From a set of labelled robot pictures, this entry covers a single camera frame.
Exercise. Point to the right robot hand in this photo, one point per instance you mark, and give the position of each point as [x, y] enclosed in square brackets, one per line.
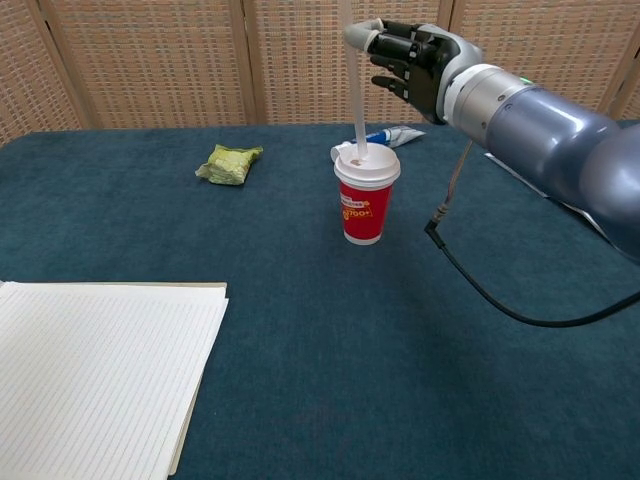
[425, 60]

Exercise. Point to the red paper cup white lid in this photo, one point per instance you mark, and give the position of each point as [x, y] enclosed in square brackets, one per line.
[362, 212]

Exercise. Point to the blue white toothpaste tube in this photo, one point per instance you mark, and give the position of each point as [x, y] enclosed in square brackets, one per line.
[402, 134]

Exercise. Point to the open white notebook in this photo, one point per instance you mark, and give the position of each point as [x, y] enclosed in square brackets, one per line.
[576, 209]

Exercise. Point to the green snack packet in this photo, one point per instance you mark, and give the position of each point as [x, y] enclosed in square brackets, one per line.
[227, 165]

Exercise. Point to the lined loose-leaf paper pad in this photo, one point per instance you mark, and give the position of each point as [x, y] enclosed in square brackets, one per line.
[95, 370]

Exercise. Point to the teal felt table cover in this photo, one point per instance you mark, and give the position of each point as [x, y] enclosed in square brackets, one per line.
[310, 390]

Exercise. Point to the woven wicker folding screen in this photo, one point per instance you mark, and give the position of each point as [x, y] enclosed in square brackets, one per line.
[165, 60]

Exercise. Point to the clear plastic straw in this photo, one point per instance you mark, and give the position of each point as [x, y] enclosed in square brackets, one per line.
[359, 110]

